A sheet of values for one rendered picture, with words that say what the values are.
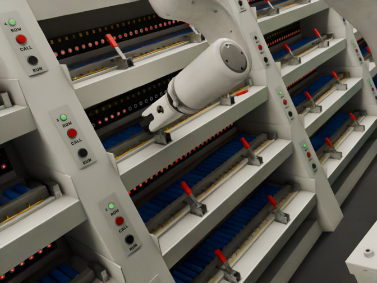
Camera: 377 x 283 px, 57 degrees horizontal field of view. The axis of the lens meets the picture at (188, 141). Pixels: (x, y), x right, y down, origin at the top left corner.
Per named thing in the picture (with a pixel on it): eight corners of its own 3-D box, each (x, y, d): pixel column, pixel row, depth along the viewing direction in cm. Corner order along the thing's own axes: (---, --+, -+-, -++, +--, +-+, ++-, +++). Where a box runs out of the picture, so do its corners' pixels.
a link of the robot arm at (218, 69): (195, 64, 73) (166, 79, 67) (237, 28, 63) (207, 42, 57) (217, 98, 73) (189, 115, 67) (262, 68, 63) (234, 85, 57)
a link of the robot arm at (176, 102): (187, 116, 67) (179, 122, 69) (214, 101, 73) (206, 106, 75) (164, 79, 67) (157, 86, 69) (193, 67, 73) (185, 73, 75)
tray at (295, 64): (345, 48, 157) (345, 16, 152) (282, 90, 118) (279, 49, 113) (303, 49, 170) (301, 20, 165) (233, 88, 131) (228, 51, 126)
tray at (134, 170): (269, 99, 112) (265, 69, 108) (124, 194, 73) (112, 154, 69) (219, 96, 125) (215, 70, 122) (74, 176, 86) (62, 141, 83)
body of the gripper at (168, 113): (178, 119, 68) (151, 138, 77) (210, 101, 75) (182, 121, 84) (159, 86, 68) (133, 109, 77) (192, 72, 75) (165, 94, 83)
